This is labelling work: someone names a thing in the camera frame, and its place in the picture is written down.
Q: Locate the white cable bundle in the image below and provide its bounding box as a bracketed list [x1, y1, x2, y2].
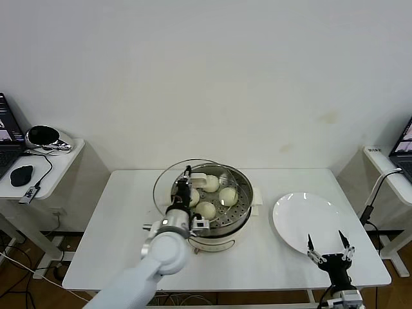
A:
[154, 291, 210, 305]

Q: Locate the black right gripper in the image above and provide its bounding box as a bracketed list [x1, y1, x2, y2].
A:
[306, 230, 356, 289]

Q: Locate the grey laptop with image windows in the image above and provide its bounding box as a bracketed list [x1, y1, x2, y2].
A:
[388, 116, 412, 181]

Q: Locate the white main table frame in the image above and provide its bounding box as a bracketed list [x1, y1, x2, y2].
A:
[154, 283, 364, 309]

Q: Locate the black computer mouse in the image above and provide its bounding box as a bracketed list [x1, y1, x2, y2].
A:
[10, 164, 34, 187]

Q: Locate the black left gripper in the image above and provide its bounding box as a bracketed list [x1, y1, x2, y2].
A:
[172, 165, 194, 212]

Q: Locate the black laptop with dark screen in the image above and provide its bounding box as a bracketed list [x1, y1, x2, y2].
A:
[0, 92, 27, 181]

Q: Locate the round white plate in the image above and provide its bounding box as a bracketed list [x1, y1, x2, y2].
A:
[272, 192, 351, 258]

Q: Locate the round glass pot lid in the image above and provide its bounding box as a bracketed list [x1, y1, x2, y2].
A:
[153, 157, 241, 223]

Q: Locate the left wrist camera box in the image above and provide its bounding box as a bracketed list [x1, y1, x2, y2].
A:
[189, 214, 211, 233]

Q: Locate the black power adapter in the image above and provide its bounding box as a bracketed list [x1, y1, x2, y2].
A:
[359, 205, 374, 228]

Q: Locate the white side table with label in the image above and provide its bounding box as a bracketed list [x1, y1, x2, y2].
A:
[336, 146, 412, 277]

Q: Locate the grey usb hub adapter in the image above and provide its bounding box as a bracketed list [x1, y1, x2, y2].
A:
[18, 185, 42, 205]

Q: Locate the white side table with mouse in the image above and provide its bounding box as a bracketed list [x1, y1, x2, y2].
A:
[0, 138, 112, 284]

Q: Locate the silver chrome headset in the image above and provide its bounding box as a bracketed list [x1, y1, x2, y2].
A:
[24, 124, 77, 155]

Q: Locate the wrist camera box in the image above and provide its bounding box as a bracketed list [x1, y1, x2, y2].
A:
[328, 288, 363, 309]
[189, 214, 211, 233]

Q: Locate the grey white laptop cable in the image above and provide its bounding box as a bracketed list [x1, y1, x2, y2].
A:
[366, 167, 403, 210]

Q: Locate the black adapter cable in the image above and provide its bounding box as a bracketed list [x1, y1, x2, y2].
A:
[366, 221, 390, 258]

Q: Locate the perforated steel steamer basket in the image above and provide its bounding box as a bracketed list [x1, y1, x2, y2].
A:
[171, 163, 254, 230]

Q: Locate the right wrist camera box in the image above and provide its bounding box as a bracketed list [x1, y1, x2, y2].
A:
[328, 288, 363, 309]

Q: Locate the thin black hub cable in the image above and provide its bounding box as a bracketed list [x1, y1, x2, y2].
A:
[21, 151, 54, 189]

